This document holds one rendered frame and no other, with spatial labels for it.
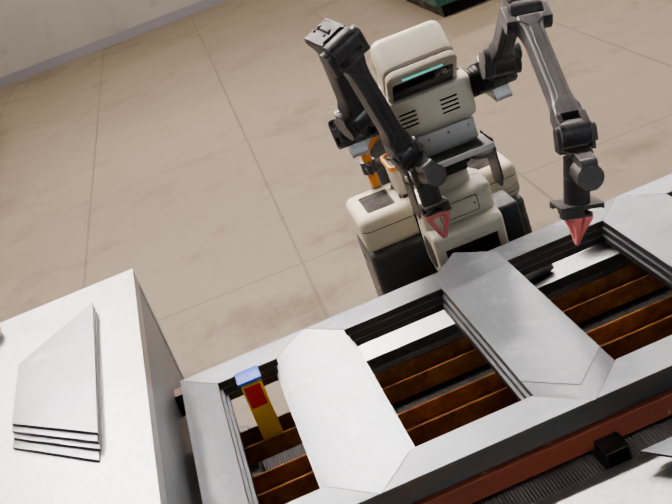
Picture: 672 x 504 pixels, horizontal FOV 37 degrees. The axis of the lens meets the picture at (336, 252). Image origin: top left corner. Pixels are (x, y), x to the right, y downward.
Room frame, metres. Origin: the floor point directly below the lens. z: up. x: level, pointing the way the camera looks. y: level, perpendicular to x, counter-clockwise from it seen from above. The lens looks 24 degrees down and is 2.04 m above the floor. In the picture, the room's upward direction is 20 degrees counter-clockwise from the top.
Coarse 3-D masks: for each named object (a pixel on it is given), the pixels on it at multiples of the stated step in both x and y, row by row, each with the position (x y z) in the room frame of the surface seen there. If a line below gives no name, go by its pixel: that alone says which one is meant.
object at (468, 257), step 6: (468, 252) 2.35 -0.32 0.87; (474, 252) 2.34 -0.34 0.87; (480, 252) 2.32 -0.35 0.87; (486, 252) 2.31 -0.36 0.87; (492, 252) 2.30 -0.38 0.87; (456, 258) 2.34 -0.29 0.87; (462, 258) 2.33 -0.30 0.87; (468, 258) 2.32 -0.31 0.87; (474, 258) 2.30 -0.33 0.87; (444, 264) 2.33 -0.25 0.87; (450, 264) 2.32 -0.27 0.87; (456, 264) 2.31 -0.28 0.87; (462, 264) 2.30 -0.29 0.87; (444, 270) 2.30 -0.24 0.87; (450, 270) 2.29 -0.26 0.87
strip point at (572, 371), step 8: (592, 352) 1.72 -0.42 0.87; (568, 360) 1.73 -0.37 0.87; (576, 360) 1.72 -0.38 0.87; (584, 360) 1.71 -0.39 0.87; (592, 360) 1.70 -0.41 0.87; (552, 368) 1.72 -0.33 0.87; (560, 368) 1.71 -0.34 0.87; (568, 368) 1.70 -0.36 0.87; (576, 368) 1.69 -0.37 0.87; (584, 368) 1.68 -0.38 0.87; (536, 376) 1.71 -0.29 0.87; (544, 376) 1.70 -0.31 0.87; (552, 376) 1.69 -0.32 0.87; (560, 376) 1.68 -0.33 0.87; (568, 376) 1.67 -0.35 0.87; (576, 376) 1.66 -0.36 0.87; (584, 376) 1.66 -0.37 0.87; (576, 384) 1.64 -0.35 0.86
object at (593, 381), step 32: (544, 256) 2.23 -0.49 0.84; (640, 256) 2.06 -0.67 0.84; (384, 320) 2.19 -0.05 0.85; (416, 320) 2.19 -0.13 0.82; (480, 352) 1.94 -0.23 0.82; (224, 384) 2.16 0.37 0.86; (512, 384) 1.77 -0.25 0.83; (544, 384) 1.68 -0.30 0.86; (640, 384) 1.58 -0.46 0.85; (576, 416) 1.57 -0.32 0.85; (512, 448) 1.56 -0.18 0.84; (320, 480) 1.66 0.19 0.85; (416, 480) 1.54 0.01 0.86; (448, 480) 1.55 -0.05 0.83
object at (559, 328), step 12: (552, 324) 1.88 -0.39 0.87; (564, 324) 1.86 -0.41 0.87; (516, 336) 1.88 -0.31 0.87; (528, 336) 1.87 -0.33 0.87; (540, 336) 1.85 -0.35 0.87; (552, 336) 1.83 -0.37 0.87; (564, 336) 1.82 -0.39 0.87; (504, 348) 1.85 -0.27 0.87; (516, 348) 1.84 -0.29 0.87; (528, 348) 1.82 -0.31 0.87; (504, 360) 1.81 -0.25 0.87
